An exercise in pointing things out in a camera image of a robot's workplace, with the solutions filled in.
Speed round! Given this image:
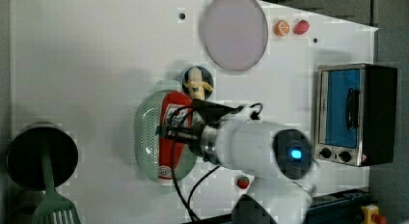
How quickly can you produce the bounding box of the blue bowl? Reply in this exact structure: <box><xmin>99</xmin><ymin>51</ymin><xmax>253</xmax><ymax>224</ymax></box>
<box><xmin>182</xmin><ymin>67</ymin><xmax>213</xmax><ymax>99</ymax></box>

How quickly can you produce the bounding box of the green oval strainer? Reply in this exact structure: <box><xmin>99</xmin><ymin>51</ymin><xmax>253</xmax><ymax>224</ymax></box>
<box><xmin>133</xmin><ymin>89</ymin><xmax>198</xmax><ymax>183</ymax></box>

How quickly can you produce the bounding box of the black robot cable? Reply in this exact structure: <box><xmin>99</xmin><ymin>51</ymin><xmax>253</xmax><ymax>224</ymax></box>
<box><xmin>167</xmin><ymin>101</ymin><xmax>264</xmax><ymax>222</ymax></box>

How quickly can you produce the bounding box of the red plush ketchup bottle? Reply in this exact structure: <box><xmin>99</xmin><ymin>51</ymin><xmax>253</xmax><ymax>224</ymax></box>
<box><xmin>158</xmin><ymin>91</ymin><xmax>191</xmax><ymax>180</ymax></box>

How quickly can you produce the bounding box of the small red strawberry toy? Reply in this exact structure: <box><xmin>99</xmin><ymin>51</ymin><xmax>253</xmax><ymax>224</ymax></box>
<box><xmin>236</xmin><ymin>176</ymin><xmax>250</xmax><ymax>189</ymax></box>

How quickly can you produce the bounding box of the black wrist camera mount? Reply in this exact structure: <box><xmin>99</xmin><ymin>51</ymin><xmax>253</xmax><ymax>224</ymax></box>
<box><xmin>191</xmin><ymin>99</ymin><xmax>243</xmax><ymax>125</ymax></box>

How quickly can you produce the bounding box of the grey round plate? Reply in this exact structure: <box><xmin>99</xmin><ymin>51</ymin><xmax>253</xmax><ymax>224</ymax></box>
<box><xmin>201</xmin><ymin>0</ymin><xmax>268</xmax><ymax>70</ymax></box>

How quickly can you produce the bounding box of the green slotted spatula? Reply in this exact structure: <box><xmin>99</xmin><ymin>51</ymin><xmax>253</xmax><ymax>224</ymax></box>
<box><xmin>31</xmin><ymin>154</ymin><xmax>81</xmax><ymax>224</ymax></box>

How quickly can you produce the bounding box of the peeled banana toy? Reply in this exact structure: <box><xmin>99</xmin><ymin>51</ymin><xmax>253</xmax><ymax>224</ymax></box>
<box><xmin>183</xmin><ymin>67</ymin><xmax>213</xmax><ymax>100</ymax></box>

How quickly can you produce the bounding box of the orange slice toy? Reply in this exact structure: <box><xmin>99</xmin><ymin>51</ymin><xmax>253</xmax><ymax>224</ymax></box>
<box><xmin>274</xmin><ymin>20</ymin><xmax>290</xmax><ymax>37</ymax></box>

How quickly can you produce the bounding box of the black toaster oven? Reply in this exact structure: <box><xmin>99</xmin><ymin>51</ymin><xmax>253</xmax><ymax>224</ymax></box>
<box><xmin>314</xmin><ymin>64</ymin><xmax>397</xmax><ymax>167</ymax></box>

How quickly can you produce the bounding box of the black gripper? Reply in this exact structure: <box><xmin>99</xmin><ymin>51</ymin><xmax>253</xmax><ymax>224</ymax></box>
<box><xmin>156</xmin><ymin>123</ymin><xmax>205</xmax><ymax>154</ymax></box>

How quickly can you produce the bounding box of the black cylindrical container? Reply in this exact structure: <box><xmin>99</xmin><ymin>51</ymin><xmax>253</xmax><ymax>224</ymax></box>
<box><xmin>6</xmin><ymin>122</ymin><xmax>78</xmax><ymax>191</ymax></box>

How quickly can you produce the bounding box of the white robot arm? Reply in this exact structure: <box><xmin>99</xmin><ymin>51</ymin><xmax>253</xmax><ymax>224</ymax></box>
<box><xmin>157</xmin><ymin>120</ymin><xmax>318</xmax><ymax>224</ymax></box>

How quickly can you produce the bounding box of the yellow red clamp tool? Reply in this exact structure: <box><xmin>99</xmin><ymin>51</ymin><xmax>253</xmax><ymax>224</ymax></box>
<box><xmin>361</xmin><ymin>205</ymin><xmax>389</xmax><ymax>224</ymax></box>

